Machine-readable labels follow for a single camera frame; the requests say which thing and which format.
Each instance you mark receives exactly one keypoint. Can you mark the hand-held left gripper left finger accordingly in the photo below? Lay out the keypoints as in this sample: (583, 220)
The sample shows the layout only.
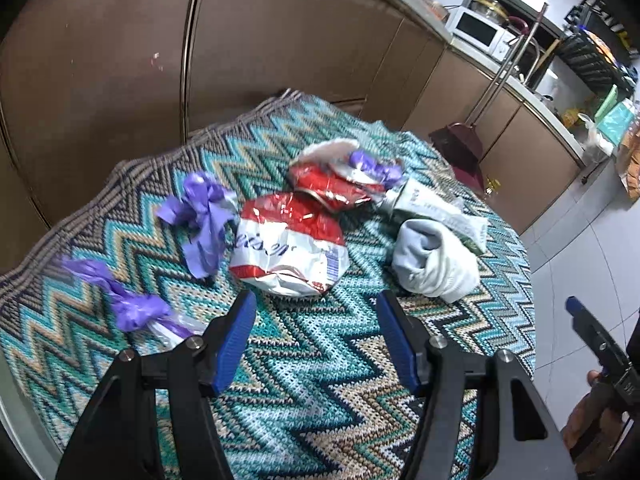
(235, 340)

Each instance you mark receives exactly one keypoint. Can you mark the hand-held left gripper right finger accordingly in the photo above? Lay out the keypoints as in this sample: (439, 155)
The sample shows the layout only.
(397, 340)

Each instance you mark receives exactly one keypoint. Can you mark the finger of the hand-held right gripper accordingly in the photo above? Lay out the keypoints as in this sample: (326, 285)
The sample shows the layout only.
(592, 332)

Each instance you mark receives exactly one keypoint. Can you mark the grey white sock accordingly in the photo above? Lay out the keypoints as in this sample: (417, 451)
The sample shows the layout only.
(435, 260)

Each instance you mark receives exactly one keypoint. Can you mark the red white snack bag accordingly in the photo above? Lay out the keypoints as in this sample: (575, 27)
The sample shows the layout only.
(287, 250)

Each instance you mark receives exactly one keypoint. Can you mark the purple plastic wrapper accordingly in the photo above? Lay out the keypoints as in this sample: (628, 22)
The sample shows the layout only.
(202, 220)
(372, 166)
(132, 305)

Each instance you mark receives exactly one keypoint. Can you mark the white squeezed tube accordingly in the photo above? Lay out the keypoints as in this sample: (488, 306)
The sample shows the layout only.
(430, 205)

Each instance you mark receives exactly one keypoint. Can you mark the red foil wrapper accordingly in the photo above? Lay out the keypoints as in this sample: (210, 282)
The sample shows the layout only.
(330, 185)

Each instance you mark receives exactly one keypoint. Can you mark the person's right hand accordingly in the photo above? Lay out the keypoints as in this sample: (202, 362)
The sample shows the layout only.
(575, 420)

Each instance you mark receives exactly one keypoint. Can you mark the zigzag knitted table cloth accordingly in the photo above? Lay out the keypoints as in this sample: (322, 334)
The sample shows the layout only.
(310, 350)

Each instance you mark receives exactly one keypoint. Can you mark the yellow cooking oil bottle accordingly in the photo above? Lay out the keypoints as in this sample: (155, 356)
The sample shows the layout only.
(491, 185)

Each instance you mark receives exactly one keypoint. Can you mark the white plastic bag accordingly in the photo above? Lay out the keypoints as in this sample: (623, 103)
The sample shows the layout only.
(599, 141)

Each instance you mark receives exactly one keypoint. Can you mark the teal cutting board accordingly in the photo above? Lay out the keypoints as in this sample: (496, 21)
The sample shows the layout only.
(617, 120)

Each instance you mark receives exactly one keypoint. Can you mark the small yellow bottle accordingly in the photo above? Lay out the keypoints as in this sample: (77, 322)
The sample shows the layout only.
(571, 117)

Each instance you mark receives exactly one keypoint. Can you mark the green cutting board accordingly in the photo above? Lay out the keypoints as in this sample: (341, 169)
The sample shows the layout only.
(606, 100)

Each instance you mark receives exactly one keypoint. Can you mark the white kitchen countertop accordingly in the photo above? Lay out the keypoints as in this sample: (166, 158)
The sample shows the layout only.
(540, 102)

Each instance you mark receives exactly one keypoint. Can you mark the black dish rack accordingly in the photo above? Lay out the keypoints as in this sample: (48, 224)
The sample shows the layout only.
(590, 55)

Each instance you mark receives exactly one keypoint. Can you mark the steel kitchen faucet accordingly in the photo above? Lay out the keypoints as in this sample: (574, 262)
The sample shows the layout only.
(520, 52)

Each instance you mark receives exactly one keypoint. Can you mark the brown kitchen base cabinets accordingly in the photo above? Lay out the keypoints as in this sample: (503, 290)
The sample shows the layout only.
(275, 45)

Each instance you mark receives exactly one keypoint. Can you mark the white microwave oven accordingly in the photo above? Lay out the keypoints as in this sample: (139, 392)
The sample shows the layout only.
(475, 32)

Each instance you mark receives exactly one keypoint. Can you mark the glass lidded pot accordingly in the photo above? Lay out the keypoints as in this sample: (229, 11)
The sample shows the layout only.
(487, 7)

